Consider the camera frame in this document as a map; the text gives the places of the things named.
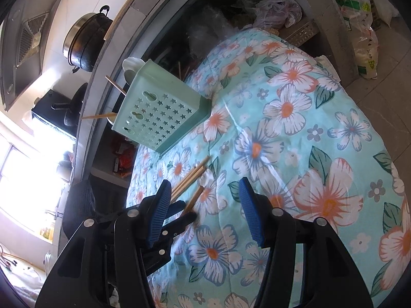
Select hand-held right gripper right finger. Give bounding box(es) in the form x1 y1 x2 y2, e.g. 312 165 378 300
238 177 375 308

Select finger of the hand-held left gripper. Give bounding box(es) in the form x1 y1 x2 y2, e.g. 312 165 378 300
142 212 197 275
165 200 186 219

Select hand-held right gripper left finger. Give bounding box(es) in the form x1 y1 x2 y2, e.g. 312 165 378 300
35 180 172 308

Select green plastic utensil holder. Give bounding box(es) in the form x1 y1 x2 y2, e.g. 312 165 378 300
111 60 211 155

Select red snack packets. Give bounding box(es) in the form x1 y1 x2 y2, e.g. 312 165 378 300
111 136 135 178

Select floral blanket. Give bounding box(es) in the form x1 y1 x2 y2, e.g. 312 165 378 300
124 27 411 308

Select black frying pan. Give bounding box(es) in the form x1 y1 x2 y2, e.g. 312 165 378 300
51 82 89 127

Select large white spoon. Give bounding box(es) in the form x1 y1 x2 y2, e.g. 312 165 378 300
122 57 144 82

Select black cabinet appliance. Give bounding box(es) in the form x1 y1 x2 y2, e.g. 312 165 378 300
30 90 79 138

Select perforated metal shelf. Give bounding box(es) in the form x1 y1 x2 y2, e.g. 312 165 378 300
283 19 318 44

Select black cooking pot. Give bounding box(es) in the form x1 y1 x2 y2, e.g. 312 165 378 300
62 5 113 74

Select clear plastic bags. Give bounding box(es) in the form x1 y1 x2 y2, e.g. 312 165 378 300
186 0 257 52

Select rice bag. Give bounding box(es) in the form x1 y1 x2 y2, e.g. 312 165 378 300
335 0 379 81

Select purple plastic bag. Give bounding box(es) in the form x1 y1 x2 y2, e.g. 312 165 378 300
255 0 304 29

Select concrete kitchen counter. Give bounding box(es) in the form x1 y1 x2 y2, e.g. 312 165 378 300
56 0 360 264

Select range hood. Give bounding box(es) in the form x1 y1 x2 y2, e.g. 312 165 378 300
0 0 73 113

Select white sack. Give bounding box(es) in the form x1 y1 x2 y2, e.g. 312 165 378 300
372 0 400 28

